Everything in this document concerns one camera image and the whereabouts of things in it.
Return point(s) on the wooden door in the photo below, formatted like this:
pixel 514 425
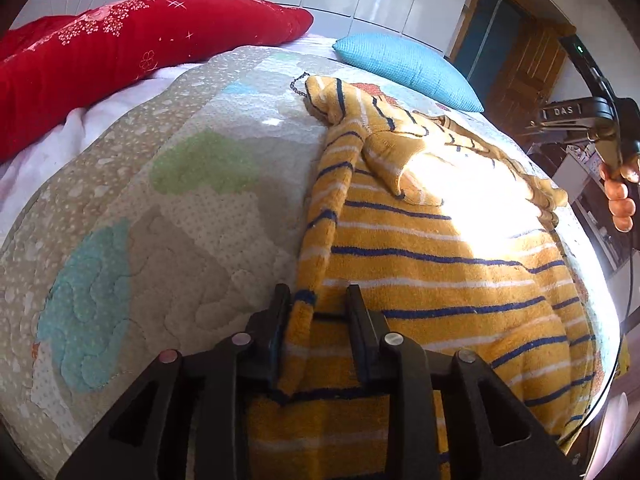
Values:
pixel 525 75

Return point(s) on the patterned quilt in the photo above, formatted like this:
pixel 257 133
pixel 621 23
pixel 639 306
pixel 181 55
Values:
pixel 175 220

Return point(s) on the white bed sheet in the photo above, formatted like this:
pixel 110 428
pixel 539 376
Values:
pixel 30 165

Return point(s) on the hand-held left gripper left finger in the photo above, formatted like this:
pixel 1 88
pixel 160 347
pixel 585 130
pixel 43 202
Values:
pixel 280 320

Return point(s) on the shelf unit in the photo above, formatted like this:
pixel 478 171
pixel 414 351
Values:
pixel 585 185

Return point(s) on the yellow blue-striped towel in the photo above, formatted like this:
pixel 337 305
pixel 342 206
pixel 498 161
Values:
pixel 425 260

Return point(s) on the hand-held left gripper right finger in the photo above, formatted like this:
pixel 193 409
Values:
pixel 356 320

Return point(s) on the red patterned pillow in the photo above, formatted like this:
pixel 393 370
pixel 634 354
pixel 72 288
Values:
pixel 100 60

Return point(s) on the person's right hand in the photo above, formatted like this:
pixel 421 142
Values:
pixel 620 195

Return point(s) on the blue knitted pillow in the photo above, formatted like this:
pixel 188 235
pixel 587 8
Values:
pixel 410 65

